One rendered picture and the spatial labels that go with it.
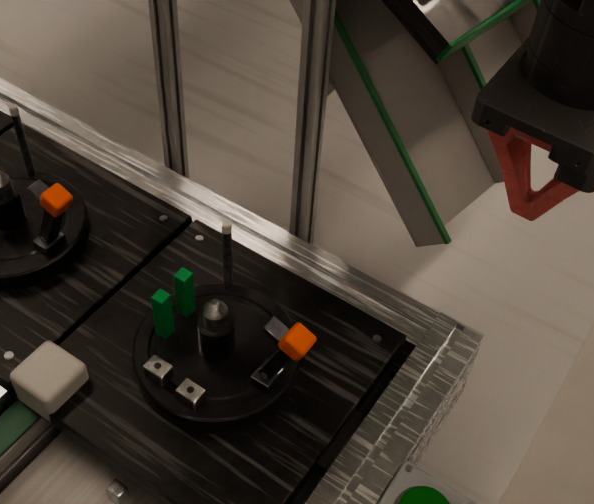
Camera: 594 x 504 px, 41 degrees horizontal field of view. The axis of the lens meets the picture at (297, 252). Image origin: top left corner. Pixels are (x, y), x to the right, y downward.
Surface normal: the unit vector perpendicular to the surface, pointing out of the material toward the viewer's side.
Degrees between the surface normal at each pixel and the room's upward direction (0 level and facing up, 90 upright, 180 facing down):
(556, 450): 0
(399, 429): 0
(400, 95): 45
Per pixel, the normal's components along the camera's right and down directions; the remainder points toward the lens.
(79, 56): 0.05, -0.66
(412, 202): -0.70, 0.52
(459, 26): 0.35, -0.36
